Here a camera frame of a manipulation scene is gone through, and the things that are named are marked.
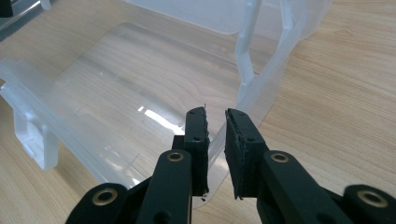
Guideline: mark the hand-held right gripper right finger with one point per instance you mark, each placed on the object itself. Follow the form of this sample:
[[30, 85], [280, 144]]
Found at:
[[244, 155]]

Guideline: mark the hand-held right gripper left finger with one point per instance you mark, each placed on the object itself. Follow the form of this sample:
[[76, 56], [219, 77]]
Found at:
[[197, 149]]

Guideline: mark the clear plastic storage box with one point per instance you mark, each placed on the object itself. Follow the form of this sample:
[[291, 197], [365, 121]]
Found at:
[[124, 93]]

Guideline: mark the aluminium floor rail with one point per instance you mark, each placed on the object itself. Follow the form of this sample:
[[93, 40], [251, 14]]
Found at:
[[18, 17]]

